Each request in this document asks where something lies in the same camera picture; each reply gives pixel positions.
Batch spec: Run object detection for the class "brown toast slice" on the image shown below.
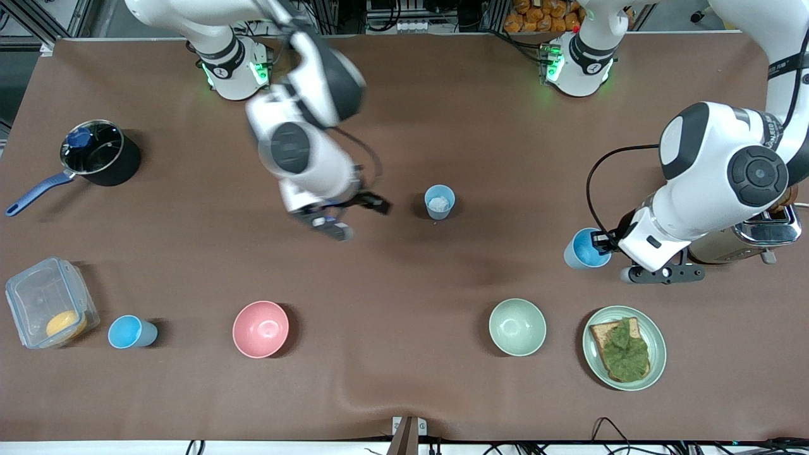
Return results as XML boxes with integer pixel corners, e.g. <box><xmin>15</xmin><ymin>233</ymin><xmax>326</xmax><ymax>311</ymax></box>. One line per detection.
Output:
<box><xmin>589</xmin><ymin>317</ymin><xmax>652</xmax><ymax>383</ymax></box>

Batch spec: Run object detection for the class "thin black looped cable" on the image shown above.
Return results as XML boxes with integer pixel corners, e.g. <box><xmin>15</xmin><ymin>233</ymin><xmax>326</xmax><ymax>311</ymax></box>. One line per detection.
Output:
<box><xmin>591</xmin><ymin>417</ymin><xmax>639</xmax><ymax>454</ymax></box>

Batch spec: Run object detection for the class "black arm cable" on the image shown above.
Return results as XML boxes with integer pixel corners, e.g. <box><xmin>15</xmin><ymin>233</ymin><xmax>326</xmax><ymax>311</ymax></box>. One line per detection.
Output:
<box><xmin>332</xmin><ymin>126</ymin><xmax>384</xmax><ymax>193</ymax></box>
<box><xmin>586</xmin><ymin>144</ymin><xmax>663</xmax><ymax>241</ymax></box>

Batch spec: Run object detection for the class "pale green round plate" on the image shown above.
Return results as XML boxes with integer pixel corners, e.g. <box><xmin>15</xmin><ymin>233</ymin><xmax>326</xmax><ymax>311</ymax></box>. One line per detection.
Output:
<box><xmin>582</xmin><ymin>306</ymin><xmax>667</xmax><ymax>392</ymax></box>

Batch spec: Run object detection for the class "light blue plastic cup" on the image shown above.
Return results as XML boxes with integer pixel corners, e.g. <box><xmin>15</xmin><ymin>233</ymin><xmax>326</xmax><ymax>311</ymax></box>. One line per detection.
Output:
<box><xmin>424</xmin><ymin>185</ymin><xmax>456</xmax><ymax>221</ymax></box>
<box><xmin>564</xmin><ymin>227</ymin><xmax>612</xmax><ymax>270</ymax></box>
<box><xmin>107</xmin><ymin>315</ymin><xmax>159</xmax><ymax>349</ymax></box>

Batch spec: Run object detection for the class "orange round fruit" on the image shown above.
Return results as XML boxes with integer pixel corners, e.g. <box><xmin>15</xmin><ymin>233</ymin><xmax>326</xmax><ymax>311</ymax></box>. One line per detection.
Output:
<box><xmin>46</xmin><ymin>310</ymin><xmax>88</xmax><ymax>339</ymax></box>

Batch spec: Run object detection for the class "beige and chrome toaster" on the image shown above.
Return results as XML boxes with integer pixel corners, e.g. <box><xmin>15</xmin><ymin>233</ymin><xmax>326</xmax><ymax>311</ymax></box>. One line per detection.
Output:
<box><xmin>688</xmin><ymin>190</ymin><xmax>802</xmax><ymax>265</ymax></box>

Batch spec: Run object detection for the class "brown bread slice in toaster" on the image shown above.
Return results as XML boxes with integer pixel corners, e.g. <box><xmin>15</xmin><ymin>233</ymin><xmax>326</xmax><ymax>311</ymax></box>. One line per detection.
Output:
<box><xmin>770</xmin><ymin>186</ymin><xmax>799</xmax><ymax>214</ymax></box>

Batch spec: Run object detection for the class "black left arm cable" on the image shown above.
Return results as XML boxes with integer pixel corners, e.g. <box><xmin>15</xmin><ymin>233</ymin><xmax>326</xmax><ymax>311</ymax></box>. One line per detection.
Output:
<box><xmin>586</xmin><ymin>144</ymin><xmax>663</xmax><ymax>241</ymax></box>

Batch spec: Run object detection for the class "pink bowl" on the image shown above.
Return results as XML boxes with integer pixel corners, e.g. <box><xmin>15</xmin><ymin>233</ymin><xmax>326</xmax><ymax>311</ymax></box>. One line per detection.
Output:
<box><xmin>232</xmin><ymin>301</ymin><xmax>290</xmax><ymax>359</ymax></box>

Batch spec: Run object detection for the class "green lettuce leaf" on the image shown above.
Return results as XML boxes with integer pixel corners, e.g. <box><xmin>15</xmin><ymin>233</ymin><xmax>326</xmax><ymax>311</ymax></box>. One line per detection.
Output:
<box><xmin>600</xmin><ymin>318</ymin><xmax>650</xmax><ymax>382</ymax></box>

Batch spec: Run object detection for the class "black saucepan with blue handle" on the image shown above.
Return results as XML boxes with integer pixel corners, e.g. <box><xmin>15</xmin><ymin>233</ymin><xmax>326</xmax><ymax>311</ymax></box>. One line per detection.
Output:
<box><xmin>5</xmin><ymin>119</ymin><xmax>142</xmax><ymax>217</ymax></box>

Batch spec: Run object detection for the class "metal table edge bracket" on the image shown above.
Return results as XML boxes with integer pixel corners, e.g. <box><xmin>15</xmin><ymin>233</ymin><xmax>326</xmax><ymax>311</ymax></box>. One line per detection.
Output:
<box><xmin>392</xmin><ymin>416</ymin><xmax>428</xmax><ymax>455</ymax></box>

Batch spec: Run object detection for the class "clear plastic food container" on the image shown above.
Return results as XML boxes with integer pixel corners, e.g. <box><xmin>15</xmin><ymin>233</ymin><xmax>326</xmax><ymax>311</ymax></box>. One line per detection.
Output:
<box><xmin>5</xmin><ymin>257</ymin><xmax>100</xmax><ymax>349</ymax></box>

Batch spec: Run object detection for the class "pale green bowl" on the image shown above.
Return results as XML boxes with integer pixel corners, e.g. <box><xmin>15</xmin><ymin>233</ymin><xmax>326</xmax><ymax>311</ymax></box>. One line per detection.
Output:
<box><xmin>489</xmin><ymin>298</ymin><xmax>547</xmax><ymax>357</ymax></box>

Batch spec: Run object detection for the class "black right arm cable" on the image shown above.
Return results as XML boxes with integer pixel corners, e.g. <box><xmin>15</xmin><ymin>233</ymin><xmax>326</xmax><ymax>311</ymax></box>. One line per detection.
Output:
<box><xmin>332</xmin><ymin>126</ymin><xmax>384</xmax><ymax>193</ymax></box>

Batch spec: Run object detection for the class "bag of orange buns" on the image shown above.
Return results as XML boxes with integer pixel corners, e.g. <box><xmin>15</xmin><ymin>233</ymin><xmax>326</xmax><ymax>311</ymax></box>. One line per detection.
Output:
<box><xmin>504</xmin><ymin>0</ymin><xmax>585</xmax><ymax>33</ymax></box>

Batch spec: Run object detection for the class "glass lid with blue knob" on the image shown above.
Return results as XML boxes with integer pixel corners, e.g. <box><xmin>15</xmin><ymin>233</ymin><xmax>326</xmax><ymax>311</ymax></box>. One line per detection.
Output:
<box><xmin>60</xmin><ymin>119</ymin><xmax>125</xmax><ymax>176</ymax></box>

